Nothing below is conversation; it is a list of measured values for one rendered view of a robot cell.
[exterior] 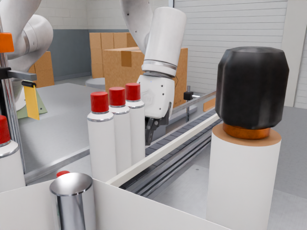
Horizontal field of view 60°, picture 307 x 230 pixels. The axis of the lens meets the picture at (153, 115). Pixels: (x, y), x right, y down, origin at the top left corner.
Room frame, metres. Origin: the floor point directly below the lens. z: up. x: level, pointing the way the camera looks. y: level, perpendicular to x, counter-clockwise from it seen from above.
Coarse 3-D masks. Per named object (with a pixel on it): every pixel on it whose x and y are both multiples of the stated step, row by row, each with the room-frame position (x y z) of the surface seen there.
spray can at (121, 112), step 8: (112, 88) 0.53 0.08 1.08; (120, 88) 0.53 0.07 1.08; (112, 96) 0.52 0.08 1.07; (120, 96) 0.52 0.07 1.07; (112, 104) 0.52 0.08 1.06; (120, 104) 0.52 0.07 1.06; (112, 112) 0.51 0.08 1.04; (120, 112) 0.51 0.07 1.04; (128, 112) 0.52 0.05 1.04; (120, 120) 0.51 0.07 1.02; (128, 120) 0.52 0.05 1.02; (120, 128) 0.51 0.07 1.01; (128, 128) 0.52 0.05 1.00; (120, 136) 0.51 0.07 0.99; (128, 136) 0.52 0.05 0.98; (120, 144) 0.51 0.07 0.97; (128, 144) 0.52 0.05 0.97; (120, 152) 0.51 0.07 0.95; (128, 152) 0.52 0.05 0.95; (120, 160) 0.51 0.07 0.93; (128, 160) 0.52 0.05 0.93; (120, 168) 0.51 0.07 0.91
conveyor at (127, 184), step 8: (208, 112) 1.02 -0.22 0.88; (200, 120) 0.92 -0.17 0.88; (216, 120) 0.92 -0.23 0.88; (184, 128) 0.84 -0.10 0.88; (208, 128) 0.84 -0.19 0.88; (168, 136) 0.77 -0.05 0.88; (176, 136) 0.77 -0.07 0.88; (160, 144) 0.71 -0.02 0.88; (184, 144) 0.71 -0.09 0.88; (152, 152) 0.66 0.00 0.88; (176, 152) 0.66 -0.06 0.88; (160, 160) 0.61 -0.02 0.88; (152, 168) 0.57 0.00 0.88; (136, 176) 0.53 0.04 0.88; (128, 184) 0.50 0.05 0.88
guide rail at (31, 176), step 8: (200, 96) 0.96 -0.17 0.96; (208, 96) 1.00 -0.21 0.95; (184, 104) 0.85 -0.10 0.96; (192, 104) 0.89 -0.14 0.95; (176, 112) 0.80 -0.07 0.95; (80, 152) 0.49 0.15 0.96; (88, 152) 0.51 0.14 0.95; (56, 160) 0.45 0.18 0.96; (64, 160) 0.46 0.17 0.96; (72, 160) 0.47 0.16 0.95; (40, 168) 0.42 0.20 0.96; (48, 168) 0.43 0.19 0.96; (56, 168) 0.44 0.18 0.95; (24, 176) 0.40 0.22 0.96; (32, 176) 0.40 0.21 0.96; (40, 176) 0.41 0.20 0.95
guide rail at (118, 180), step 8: (208, 120) 0.82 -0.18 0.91; (192, 128) 0.75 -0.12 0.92; (200, 128) 0.77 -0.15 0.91; (184, 136) 0.69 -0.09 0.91; (192, 136) 0.73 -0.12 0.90; (168, 144) 0.63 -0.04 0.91; (176, 144) 0.65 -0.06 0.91; (160, 152) 0.59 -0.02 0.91; (168, 152) 0.62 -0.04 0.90; (144, 160) 0.54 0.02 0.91; (152, 160) 0.56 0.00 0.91; (128, 168) 0.51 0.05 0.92; (136, 168) 0.51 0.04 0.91; (144, 168) 0.54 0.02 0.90; (120, 176) 0.48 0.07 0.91; (128, 176) 0.49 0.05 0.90; (112, 184) 0.45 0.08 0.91; (120, 184) 0.47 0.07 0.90
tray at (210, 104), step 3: (213, 99) 1.29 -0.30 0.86; (207, 102) 1.23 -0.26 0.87; (210, 102) 1.25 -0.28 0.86; (213, 102) 1.29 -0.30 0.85; (204, 105) 1.20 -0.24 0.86; (207, 105) 1.23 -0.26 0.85; (210, 105) 1.26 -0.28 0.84; (213, 105) 1.29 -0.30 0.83; (204, 108) 1.20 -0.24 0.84; (207, 108) 1.23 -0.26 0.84; (210, 108) 1.24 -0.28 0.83; (204, 111) 1.19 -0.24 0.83
